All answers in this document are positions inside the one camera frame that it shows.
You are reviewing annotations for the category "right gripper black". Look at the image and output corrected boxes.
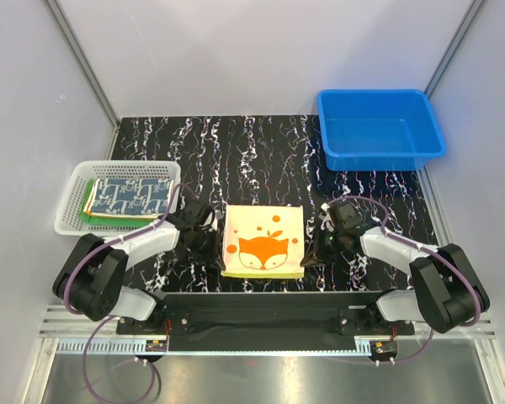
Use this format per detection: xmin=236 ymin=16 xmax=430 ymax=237
xmin=300 ymin=226 xmax=345 ymax=268

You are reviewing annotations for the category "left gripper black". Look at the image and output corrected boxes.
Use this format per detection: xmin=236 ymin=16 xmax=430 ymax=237
xmin=189 ymin=227 xmax=225 ymax=271

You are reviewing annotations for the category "orange patterned cloth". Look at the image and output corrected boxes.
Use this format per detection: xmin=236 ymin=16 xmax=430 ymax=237
xmin=221 ymin=205 xmax=305 ymax=279

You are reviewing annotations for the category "grey blue patterned towel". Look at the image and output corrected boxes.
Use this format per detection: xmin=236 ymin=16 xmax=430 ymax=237
xmin=92 ymin=178 xmax=174 ymax=219

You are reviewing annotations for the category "green microfiber towel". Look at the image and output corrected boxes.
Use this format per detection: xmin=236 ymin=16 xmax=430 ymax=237
xmin=78 ymin=179 xmax=152 ymax=228

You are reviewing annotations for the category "brown yellow towel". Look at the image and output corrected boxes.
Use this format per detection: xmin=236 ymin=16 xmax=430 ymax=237
xmin=81 ymin=179 xmax=98 ymax=216

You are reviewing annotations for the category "light grey towel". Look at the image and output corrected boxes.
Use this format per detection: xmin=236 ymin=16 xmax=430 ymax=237
xmin=83 ymin=179 xmax=100 ymax=215

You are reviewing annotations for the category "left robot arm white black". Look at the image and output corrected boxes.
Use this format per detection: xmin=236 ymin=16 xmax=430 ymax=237
xmin=52 ymin=199 xmax=225 ymax=334

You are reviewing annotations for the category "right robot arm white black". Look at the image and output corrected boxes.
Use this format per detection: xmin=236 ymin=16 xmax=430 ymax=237
xmin=300 ymin=203 xmax=490 ymax=334

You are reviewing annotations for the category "black marble pattern mat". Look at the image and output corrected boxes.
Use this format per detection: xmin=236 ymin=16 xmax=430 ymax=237
xmin=110 ymin=115 xmax=437 ymax=294

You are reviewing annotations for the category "blue plastic bin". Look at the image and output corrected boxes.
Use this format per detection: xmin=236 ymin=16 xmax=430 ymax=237
xmin=317 ymin=89 xmax=447 ymax=172

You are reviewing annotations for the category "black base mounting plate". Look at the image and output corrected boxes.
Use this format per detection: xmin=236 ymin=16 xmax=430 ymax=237
xmin=116 ymin=291 xmax=415 ymax=354

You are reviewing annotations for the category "right small circuit board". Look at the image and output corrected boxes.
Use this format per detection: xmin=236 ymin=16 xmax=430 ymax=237
xmin=372 ymin=341 xmax=398 ymax=357

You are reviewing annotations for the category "small circuit board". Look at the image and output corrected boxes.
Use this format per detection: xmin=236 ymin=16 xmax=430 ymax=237
xmin=146 ymin=338 xmax=168 ymax=353
xmin=372 ymin=341 xmax=398 ymax=357

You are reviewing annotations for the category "left small circuit board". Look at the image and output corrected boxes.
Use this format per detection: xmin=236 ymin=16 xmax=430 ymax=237
xmin=146 ymin=338 xmax=168 ymax=353

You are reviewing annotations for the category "white perforated plastic basket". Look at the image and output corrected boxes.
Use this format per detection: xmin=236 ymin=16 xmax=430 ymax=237
xmin=54 ymin=160 xmax=181 ymax=237

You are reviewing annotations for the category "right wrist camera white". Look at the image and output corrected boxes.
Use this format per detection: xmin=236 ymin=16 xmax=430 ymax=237
xmin=319 ymin=203 xmax=334 ymax=231

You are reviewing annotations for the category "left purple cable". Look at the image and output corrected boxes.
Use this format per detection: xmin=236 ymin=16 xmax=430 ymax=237
xmin=65 ymin=183 xmax=199 ymax=400

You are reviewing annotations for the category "purple cable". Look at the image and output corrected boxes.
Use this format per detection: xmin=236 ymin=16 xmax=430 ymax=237
xmin=323 ymin=195 xmax=489 ymax=365
xmin=65 ymin=183 xmax=199 ymax=400

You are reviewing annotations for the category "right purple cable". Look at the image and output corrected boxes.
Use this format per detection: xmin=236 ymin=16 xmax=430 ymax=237
xmin=323 ymin=195 xmax=489 ymax=365

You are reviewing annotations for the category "aluminium rail front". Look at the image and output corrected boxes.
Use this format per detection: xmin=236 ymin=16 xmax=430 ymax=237
xmin=39 ymin=305 xmax=496 ymax=340

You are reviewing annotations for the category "right aluminium frame post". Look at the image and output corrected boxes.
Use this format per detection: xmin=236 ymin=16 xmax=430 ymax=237
xmin=424 ymin=0 xmax=488 ymax=99

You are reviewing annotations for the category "aluminium frame post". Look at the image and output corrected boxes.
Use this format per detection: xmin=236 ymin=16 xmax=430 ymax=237
xmin=43 ymin=0 xmax=120 ymax=128
xmin=424 ymin=0 xmax=488 ymax=99

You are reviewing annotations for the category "left aluminium frame post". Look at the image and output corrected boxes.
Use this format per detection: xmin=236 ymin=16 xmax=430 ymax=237
xmin=43 ymin=0 xmax=120 ymax=128

